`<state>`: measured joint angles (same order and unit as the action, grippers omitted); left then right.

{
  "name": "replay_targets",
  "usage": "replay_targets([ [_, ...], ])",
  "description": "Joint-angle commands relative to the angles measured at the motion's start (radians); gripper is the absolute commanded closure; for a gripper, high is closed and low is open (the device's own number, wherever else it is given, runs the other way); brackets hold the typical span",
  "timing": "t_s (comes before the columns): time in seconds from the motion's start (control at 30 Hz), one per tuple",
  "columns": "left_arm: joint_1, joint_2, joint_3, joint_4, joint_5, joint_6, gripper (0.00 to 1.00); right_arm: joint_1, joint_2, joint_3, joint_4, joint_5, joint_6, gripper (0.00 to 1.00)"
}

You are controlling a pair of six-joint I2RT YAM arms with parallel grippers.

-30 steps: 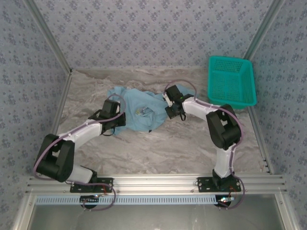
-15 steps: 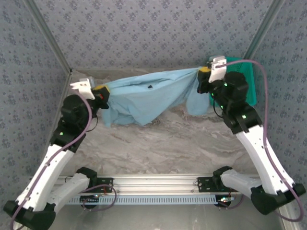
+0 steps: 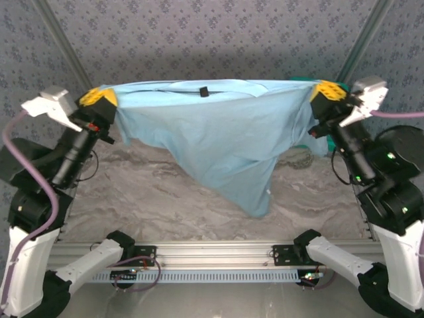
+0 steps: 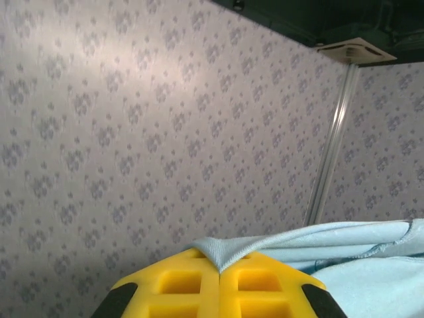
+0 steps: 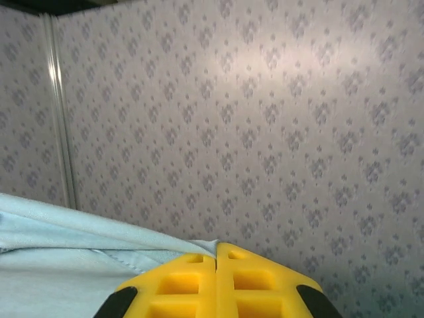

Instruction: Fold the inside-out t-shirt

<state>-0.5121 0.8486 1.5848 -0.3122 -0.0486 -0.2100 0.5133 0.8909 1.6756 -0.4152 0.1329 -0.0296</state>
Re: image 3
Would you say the aluminium frame post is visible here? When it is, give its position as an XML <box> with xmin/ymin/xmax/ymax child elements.
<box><xmin>32</xmin><ymin>0</ymin><xmax>93</xmax><ymax>93</ymax></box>
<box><xmin>336</xmin><ymin>0</ymin><xmax>397</xmax><ymax>83</ymax></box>

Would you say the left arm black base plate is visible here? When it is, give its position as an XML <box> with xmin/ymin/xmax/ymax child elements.
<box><xmin>131</xmin><ymin>244</ymin><xmax>157</xmax><ymax>267</ymax></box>

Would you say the light blue t-shirt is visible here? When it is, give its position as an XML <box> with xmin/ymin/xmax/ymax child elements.
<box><xmin>99</xmin><ymin>78</ymin><xmax>332</xmax><ymax>219</ymax></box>

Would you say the teal plastic basket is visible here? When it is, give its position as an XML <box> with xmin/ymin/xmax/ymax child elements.
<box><xmin>290</xmin><ymin>76</ymin><xmax>350</xmax><ymax>155</ymax></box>

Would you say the slotted grey cable duct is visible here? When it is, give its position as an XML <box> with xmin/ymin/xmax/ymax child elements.
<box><xmin>92</xmin><ymin>268</ymin><xmax>299</xmax><ymax>284</ymax></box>

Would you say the aluminium cross rail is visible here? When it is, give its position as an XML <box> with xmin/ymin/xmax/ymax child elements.
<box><xmin>49</xmin><ymin>240</ymin><xmax>385</xmax><ymax>269</ymax></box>

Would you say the black controller board mount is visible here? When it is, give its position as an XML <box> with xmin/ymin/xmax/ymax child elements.
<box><xmin>297</xmin><ymin>270</ymin><xmax>325</xmax><ymax>290</ymax></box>
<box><xmin>110</xmin><ymin>268</ymin><xmax>138</xmax><ymax>293</ymax></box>

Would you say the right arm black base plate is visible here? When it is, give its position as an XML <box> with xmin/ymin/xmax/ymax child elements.
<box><xmin>272</xmin><ymin>244</ymin><xmax>301</xmax><ymax>267</ymax></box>

